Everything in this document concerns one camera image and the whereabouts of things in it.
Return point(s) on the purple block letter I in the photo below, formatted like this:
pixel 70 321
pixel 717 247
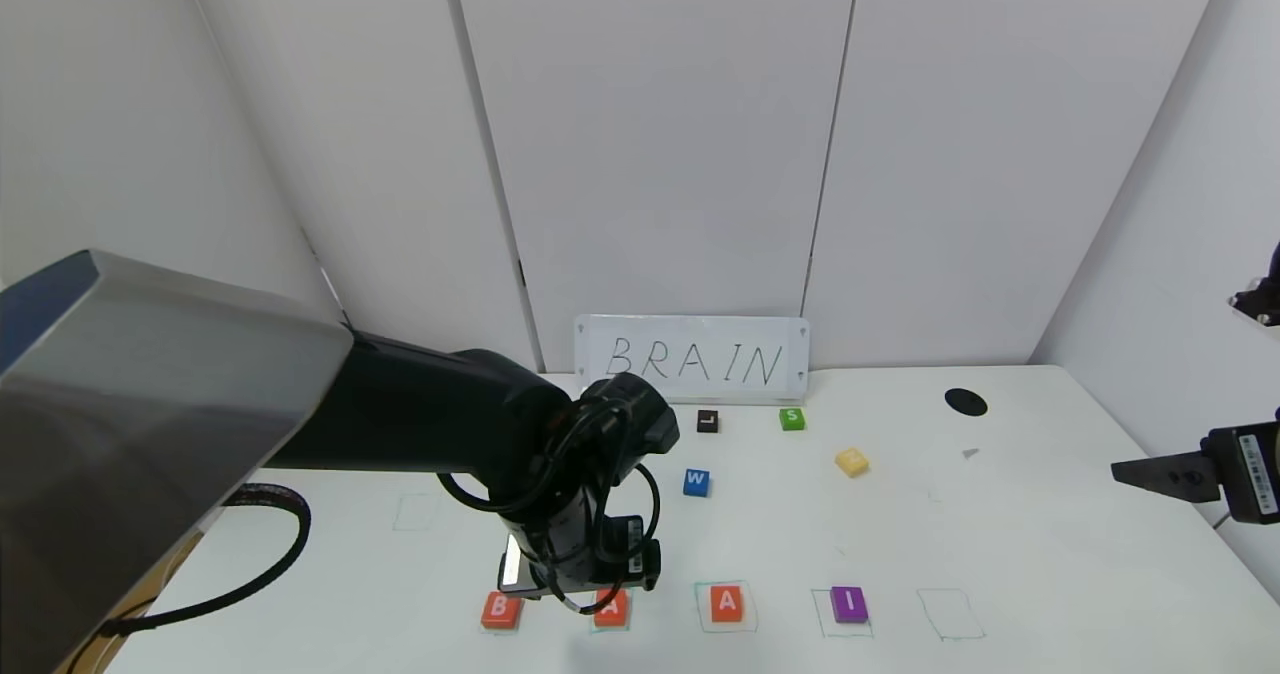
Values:
pixel 850 605

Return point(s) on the orange block letter B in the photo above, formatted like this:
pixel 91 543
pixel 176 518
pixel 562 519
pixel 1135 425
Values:
pixel 500 612

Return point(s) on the black table grommet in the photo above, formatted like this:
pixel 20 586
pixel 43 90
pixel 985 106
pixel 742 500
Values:
pixel 966 402

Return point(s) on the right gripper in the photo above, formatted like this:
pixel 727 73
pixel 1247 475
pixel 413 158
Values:
pixel 1253 475

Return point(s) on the black block letter L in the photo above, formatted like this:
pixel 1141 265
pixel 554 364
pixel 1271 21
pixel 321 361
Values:
pixel 708 421

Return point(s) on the yellow letter block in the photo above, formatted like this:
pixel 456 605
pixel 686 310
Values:
pixel 852 462

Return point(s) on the blue block letter W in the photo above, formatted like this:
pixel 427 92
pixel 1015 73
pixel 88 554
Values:
pixel 697 483

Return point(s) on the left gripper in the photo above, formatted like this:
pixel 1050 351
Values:
pixel 548 579

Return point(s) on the orange block letter A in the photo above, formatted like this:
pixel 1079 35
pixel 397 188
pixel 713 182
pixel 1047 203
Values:
pixel 612 611
pixel 727 603

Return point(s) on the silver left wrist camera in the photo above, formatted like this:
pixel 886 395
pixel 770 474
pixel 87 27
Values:
pixel 518 564

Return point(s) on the green block letter S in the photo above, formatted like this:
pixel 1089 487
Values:
pixel 793 419

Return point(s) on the white BRAIN sign board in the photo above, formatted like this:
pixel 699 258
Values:
pixel 720 354

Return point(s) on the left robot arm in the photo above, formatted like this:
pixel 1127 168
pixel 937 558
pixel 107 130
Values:
pixel 150 404

